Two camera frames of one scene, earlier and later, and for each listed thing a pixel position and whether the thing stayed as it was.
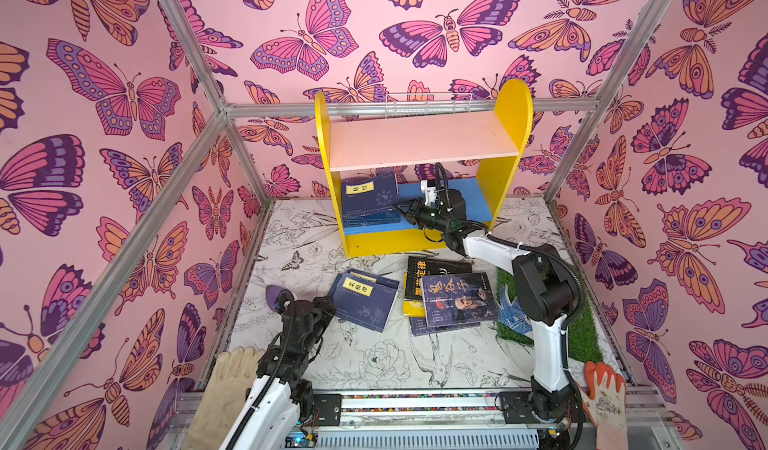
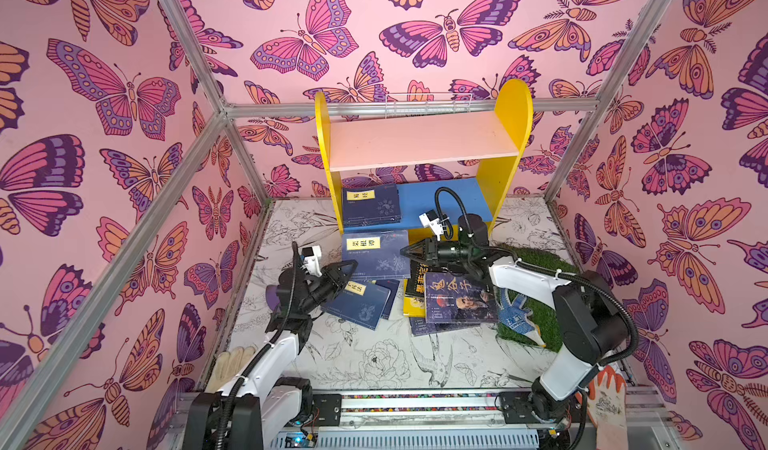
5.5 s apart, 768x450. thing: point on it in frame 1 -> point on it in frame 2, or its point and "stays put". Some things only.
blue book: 365,299 -> 377,253
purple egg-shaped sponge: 271,292 stays put
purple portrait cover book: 458,299 stays put
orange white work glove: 605,396 stays put
